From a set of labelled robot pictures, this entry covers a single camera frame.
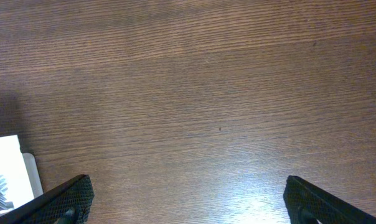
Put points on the white cutlery tray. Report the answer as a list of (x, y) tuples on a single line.
[(20, 170)]

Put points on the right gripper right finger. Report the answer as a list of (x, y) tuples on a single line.
[(307, 203)]

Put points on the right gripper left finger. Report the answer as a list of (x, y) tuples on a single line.
[(69, 202)]

